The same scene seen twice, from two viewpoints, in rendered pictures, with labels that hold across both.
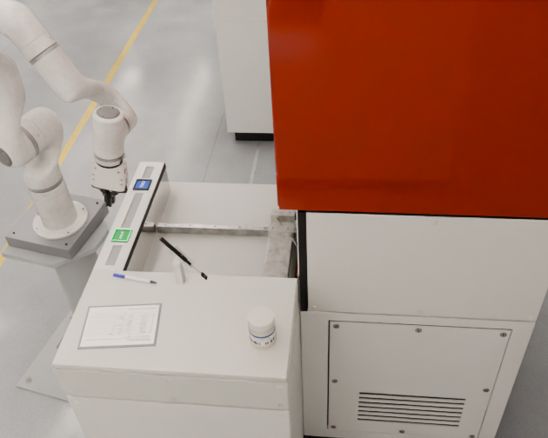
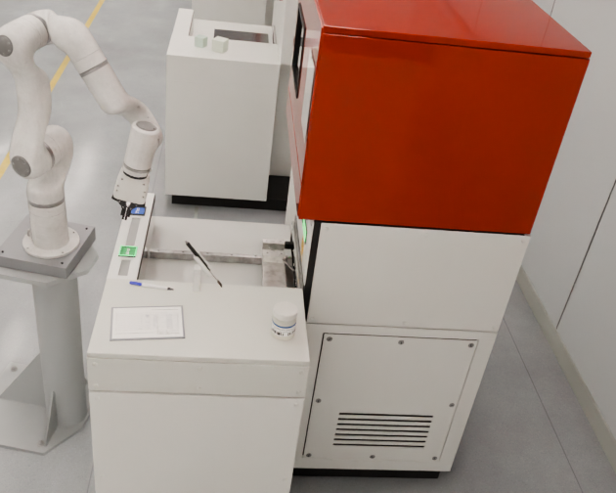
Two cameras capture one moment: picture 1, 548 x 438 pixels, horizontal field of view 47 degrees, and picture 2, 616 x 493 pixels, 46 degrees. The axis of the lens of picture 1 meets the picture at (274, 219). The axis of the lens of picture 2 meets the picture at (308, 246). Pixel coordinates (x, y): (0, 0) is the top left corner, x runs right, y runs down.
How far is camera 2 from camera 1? 74 cm
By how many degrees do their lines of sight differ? 16
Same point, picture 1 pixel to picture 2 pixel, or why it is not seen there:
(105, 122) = (146, 133)
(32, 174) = (40, 188)
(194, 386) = (223, 374)
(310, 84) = (344, 107)
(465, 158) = (457, 177)
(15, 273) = not seen: outside the picture
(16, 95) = (47, 107)
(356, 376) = (338, 394)
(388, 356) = (371, 371)
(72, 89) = (118, 101)
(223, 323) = (243, 321)
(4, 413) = not seen: outside the picture
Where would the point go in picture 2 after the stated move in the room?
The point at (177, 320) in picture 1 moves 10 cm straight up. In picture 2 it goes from (199, 319) to (201, 291)
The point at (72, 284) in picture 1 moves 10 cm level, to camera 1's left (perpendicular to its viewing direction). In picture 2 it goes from (53, 311) to (22, 312)
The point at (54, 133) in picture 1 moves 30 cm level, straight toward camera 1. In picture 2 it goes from (67, 150) to (101, 193)
